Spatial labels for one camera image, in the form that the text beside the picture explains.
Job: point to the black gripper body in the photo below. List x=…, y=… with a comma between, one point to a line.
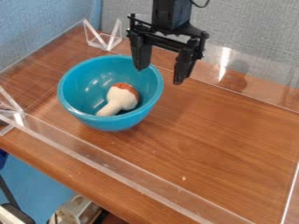
x=172, y=40

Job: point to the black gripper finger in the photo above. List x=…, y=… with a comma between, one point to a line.
x=141, y=50
x=185, y=61

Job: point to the white mushroom with brown cap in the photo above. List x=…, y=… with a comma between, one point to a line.
x=122, y=98

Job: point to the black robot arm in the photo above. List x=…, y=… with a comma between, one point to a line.
x=172, y=13

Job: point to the blue bowl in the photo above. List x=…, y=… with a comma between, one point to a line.
x=83, y=87

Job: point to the white power strip under table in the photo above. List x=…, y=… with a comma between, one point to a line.
x=77, y=211

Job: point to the black chair part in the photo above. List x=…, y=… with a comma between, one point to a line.
x=11, y=213

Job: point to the clear acrylic corner bracket back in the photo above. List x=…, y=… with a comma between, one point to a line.
x=99, y=39

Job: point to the clear acrylic corner bracket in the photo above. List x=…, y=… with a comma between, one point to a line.
x=13, y=116
x=99, y=39

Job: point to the clear acrylic barrier wall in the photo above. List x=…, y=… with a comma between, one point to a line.
x=213, y=159

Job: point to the clear acrylic corner bracket left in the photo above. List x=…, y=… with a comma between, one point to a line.
x=13, y=116

